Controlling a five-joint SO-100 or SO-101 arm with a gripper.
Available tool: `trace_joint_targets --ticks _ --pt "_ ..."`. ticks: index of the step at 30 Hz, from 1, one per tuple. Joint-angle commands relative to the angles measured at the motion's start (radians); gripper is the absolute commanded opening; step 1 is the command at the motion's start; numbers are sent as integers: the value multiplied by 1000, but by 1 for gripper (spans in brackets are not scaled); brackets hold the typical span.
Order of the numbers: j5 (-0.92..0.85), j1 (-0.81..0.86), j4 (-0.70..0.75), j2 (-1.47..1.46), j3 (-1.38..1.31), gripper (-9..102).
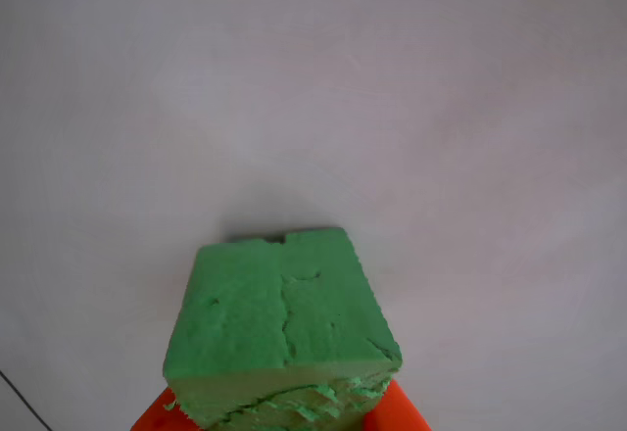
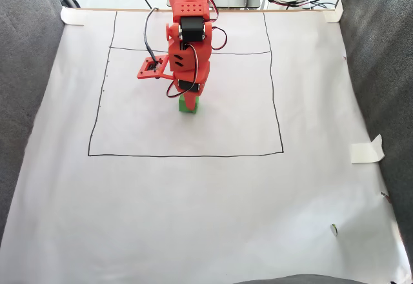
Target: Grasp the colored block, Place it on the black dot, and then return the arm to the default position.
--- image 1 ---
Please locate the white paper sheet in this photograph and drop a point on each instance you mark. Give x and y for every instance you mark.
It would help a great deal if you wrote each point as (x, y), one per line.
(294, 83)

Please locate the green foam block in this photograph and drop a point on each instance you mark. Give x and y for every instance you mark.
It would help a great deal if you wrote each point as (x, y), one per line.
(274, 313)

